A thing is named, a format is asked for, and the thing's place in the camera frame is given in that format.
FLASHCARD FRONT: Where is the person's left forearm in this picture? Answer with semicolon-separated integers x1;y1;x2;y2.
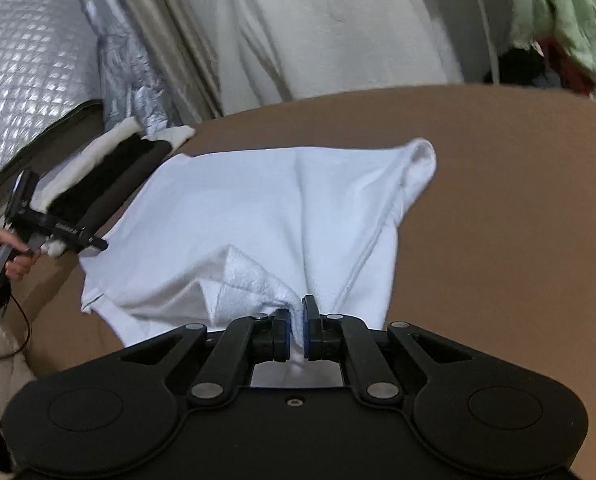
0;280;37;428

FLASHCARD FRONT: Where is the red cloth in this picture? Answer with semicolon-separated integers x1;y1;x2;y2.
537;37;595;97

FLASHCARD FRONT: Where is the cream fleece curtain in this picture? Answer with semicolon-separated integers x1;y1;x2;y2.
160;0;481;113

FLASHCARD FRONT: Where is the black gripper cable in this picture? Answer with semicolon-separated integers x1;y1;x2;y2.
0;287;32;363

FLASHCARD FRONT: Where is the pile of dark clothes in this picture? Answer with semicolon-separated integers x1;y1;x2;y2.
482;47;551;87

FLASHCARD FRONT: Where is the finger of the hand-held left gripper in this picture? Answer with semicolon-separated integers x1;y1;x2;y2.
79;233;110;254

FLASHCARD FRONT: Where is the green quilted blanket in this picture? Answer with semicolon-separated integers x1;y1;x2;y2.
507;0;596;107

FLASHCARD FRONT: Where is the crumpled silver foil sheet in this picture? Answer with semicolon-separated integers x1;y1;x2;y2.
68;0;191;133

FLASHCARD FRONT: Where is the beige curtain strip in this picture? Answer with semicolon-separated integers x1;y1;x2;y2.
110;0;225;122

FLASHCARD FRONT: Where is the grey rack pole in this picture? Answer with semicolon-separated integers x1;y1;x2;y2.
469;0;502;84

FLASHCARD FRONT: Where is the person's left hand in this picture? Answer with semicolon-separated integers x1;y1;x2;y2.
0;229;42;282

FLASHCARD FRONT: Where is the black and white folded garment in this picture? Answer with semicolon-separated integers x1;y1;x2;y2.
32;119;197;259

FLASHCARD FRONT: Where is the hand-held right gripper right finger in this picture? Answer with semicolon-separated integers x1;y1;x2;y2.
302;295;475;405

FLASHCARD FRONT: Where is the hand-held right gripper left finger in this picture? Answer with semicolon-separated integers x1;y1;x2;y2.
120;308;295;407

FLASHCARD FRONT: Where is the silver quilted cover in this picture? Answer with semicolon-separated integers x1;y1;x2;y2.
0;0;104;197

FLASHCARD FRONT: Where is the white sweatshirt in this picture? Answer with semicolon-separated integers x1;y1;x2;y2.
79;137;437;390

